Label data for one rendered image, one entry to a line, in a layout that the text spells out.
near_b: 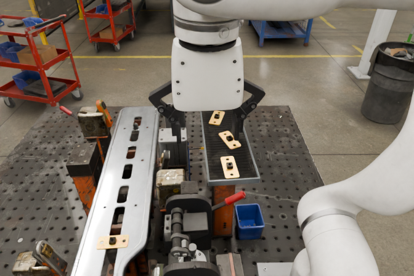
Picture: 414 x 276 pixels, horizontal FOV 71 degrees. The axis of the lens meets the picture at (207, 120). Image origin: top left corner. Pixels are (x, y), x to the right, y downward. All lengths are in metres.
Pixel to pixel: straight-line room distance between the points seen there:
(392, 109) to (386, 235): 1.41
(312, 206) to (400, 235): 1.77
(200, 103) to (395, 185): 0.36
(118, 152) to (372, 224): 1.82
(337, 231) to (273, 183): 0.81
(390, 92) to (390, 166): 2.70
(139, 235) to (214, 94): 0.58
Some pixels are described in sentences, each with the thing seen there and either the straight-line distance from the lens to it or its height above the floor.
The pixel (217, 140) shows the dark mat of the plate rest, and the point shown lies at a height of 1.16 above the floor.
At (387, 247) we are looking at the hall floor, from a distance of 2.33.
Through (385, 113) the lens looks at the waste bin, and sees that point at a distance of 3.39.
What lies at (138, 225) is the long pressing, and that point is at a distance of 0.91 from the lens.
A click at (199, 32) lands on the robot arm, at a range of 0.34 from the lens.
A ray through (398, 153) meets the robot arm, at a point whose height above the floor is 1.41.
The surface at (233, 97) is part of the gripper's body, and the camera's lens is 0.41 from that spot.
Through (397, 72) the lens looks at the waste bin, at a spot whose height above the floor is 0.59.
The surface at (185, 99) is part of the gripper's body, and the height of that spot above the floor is 1.52.
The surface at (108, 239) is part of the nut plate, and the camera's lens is 0.90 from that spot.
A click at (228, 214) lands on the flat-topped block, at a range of 1.12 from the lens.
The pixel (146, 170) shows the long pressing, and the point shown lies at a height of 1.00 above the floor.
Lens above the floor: 1.73
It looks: 35 degrees down
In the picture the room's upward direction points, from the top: straight up
